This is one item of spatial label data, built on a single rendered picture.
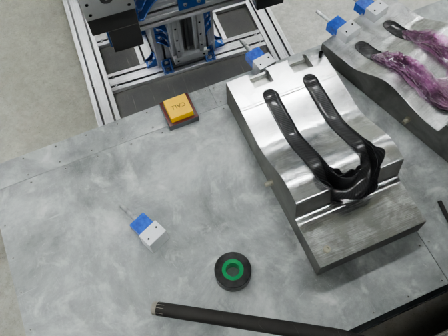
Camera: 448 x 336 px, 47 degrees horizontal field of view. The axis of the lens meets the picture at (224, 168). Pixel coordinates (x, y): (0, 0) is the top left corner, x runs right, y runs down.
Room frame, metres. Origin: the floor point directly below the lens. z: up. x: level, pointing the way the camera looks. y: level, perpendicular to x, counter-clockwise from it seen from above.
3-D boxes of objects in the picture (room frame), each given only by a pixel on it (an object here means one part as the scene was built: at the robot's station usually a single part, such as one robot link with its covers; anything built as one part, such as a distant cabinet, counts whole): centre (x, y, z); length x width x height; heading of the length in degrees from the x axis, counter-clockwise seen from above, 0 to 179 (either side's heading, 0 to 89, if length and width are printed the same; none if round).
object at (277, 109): (0.58, -0.23, 0.92); 0.35 x 0.16 x 0.09; 20
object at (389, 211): (0.56, -0.23, 0.87); 0.50 x 0.26 x 0.14; 20
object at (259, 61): (0.88, -0.10, 0.83); 0.13 x 0.05 x 0.05; 29
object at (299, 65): (0.80, -0.21, 0.87); 0.05 x 0.05 x 0.04; 20
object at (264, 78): (0.76, -0.11, 0.87); 0.05 x 0.05 x 0.04; 20
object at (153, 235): (0.43, 0.20, 0.83); 0.13 x 0.05 x 0.05; 43
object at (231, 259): (0.30, 0.00, 0.82); 0.08 x 0.08 x 0.04
